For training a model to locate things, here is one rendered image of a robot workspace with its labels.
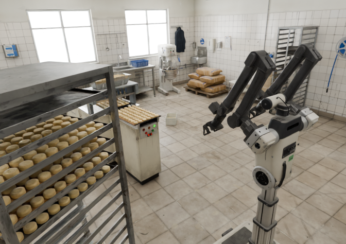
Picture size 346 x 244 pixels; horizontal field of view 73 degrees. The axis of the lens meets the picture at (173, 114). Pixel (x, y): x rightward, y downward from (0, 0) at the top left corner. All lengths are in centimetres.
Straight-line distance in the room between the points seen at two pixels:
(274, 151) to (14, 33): 582
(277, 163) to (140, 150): 183
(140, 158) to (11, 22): 444
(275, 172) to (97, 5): 595
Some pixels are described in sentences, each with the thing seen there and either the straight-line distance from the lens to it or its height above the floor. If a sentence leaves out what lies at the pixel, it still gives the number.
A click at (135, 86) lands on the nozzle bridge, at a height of 114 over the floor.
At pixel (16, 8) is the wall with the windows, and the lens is 639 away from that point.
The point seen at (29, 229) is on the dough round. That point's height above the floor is 124.
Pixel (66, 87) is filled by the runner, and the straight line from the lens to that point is 108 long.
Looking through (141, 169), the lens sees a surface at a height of 27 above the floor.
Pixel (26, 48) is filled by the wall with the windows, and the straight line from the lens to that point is 640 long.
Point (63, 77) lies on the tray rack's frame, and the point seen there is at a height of 182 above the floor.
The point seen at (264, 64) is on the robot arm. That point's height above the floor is 180.
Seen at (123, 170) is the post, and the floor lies 121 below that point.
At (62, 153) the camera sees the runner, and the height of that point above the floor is 150.
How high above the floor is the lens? 201
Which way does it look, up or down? 22 degrees down
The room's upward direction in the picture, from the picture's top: 2 degrees counter-clockwise
